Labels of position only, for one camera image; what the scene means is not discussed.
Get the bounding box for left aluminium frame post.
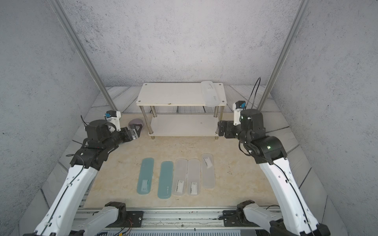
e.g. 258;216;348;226
48;0;118;111

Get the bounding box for left green pencil case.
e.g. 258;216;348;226
137;158;154;195

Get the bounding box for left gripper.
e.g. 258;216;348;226
101;123;142;153

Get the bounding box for white two-tier shelf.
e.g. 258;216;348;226
136;83;227;139

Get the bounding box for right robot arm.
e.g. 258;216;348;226
218;107;331;236

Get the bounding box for purple bowl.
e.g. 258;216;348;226
128;118;144;127

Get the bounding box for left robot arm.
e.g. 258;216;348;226
32;118;143;236

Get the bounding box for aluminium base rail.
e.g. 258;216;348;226
53;207;314;236

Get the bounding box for green pencil case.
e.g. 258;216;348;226
157;161;174;199
137;158;154;195

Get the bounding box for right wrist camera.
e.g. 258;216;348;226
232;101;246;126

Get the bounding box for aluminium frame post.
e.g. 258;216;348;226
48;0;118;111
258;0;311;111

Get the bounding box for right aluminium frame post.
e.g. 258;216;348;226
258;0;311;111

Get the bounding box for right green pencil case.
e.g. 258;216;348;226
157;161;174;199

